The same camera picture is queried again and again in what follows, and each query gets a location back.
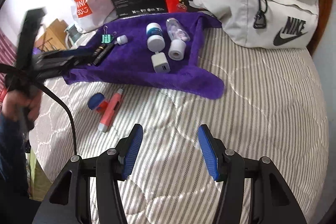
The black gold tube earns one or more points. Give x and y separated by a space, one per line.
95 54

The blue lid vaseline jar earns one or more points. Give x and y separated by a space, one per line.
98 103

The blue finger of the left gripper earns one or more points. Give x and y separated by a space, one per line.
60 65
78 52

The white charger cube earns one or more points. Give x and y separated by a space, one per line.
160 63

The brown wooden door frame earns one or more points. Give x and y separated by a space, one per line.
324 14

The grey Nike waist bag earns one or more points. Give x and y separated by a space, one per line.
271 24

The wooden bed headboard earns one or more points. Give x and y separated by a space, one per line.
53 37

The teal kettle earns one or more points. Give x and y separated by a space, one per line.
72 34

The clear pill bottle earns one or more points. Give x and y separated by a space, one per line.
176 31

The teal binder clip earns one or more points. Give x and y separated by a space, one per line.
107 38

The purple towel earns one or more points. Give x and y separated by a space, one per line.
131 63

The dark blue sleeve forearm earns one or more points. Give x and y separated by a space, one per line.
15 201

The white tape roll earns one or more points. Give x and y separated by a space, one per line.
177 50

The person's left hand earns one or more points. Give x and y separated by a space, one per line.
15 100

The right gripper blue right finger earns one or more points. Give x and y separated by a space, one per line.
212 152

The pink white tube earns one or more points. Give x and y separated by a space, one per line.
110 111

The small white cap bottle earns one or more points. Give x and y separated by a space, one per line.
121 40

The white blue bottle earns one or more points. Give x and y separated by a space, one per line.
155 40

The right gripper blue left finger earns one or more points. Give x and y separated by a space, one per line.
128 149

